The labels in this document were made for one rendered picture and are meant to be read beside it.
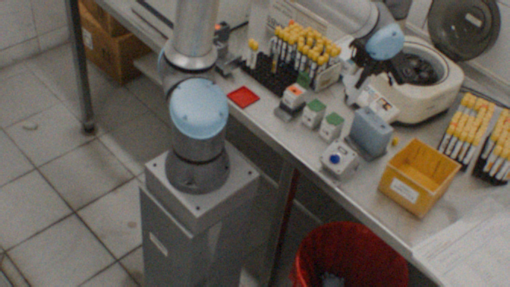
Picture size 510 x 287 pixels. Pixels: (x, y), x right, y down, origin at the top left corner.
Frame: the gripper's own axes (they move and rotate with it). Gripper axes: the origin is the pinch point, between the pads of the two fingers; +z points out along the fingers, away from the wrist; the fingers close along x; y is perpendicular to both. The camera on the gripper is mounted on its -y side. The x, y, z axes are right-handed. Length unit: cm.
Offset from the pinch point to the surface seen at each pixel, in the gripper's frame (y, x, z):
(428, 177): -20.1, -6.1, 14.2
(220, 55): 43.8, 16.1, 11.1
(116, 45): 144, 4, 79
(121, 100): 133, 9, 103
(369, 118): -2.1, 1.0, 5.2
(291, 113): 15.4, 11.5, 13.0
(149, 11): 72, 24, 10
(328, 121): 4.8, 8.2, 8.4
